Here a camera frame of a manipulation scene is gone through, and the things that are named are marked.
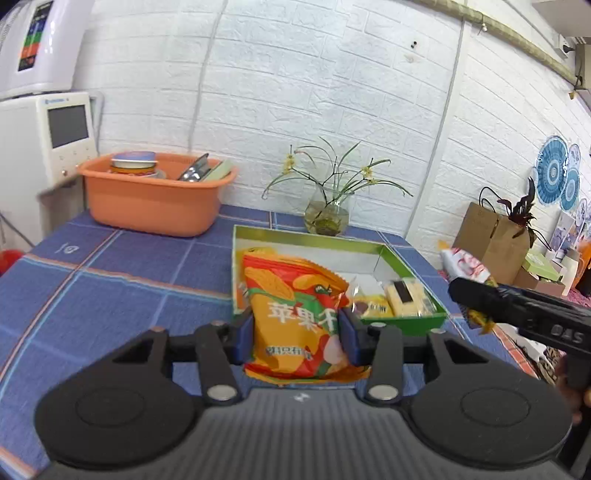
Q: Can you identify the orange plastic basin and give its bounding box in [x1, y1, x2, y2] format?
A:
[78, 152, 238, 237]

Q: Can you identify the yellow cake packet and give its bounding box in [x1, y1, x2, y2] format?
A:
[346, 274, 394, 319]

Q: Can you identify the orange apple chips packet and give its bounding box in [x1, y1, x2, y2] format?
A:
[242, 247, 370, 385]

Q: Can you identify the green cardboard box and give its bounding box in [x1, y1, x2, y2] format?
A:
[232, 225, 452, 335]

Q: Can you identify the blue paper fan decoration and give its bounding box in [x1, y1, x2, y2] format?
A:
[533, 135, 582, 212]

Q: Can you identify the brown paper bag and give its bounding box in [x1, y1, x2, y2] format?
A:
[453, 202, 536, 284]

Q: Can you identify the white machine with screen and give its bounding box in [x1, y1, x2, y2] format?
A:
[1, 92, 97, 195]

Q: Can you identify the white water purifier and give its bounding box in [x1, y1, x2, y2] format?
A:
[0, 0, 94, 100]

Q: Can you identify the blue patterned tablecloth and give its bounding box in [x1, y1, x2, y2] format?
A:
[0, 204, 528, 480]

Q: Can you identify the purple leaf plant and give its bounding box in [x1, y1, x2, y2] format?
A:
[497, 177, 536, 231]

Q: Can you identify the tin can in basin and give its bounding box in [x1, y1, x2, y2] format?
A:
[110, 151, 157, 177]

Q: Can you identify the glass vase with orchid plant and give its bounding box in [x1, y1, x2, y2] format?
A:
[262, 137, 412, 237]

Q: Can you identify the rice cracker packet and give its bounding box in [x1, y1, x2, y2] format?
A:
[385, 278, 437, 318]

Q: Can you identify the red white candy packet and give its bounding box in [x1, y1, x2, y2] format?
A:
[438, 241, 498, 335]

